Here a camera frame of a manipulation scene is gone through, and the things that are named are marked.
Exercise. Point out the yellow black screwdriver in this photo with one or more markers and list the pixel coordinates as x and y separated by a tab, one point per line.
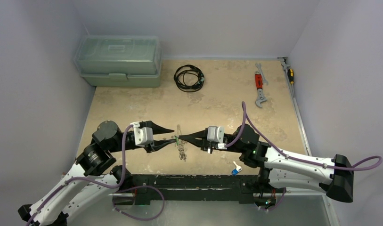
290	76

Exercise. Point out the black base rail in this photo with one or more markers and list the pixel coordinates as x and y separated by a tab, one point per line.
244	189

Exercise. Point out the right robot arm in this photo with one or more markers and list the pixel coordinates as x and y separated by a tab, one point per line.
279	169

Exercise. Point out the large metal keyring with keys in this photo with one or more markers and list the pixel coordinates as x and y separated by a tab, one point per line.
180	148

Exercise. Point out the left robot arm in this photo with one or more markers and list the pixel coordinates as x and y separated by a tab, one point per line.
98	171

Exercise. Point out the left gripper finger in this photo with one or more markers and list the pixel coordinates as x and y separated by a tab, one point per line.
150	128
156	145

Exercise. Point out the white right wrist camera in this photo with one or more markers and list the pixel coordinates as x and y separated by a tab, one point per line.
215	138

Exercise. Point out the green plastic toolbox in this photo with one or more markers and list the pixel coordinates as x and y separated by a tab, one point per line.
120	60

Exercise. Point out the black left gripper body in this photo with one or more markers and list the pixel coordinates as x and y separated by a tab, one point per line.
117	147

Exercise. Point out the red handled adjustable wrench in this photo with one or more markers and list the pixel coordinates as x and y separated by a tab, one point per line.
259	81

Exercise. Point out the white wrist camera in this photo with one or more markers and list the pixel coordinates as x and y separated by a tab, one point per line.
215	138
143	133

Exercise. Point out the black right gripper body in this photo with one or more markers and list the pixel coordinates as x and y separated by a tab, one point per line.
205	139

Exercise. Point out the aluminium side rail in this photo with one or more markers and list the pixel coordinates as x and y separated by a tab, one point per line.
328	207

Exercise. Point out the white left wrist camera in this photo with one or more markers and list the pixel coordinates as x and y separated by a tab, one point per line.
143	133

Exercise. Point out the silver open-end wrench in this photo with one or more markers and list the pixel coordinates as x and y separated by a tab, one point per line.
258	65

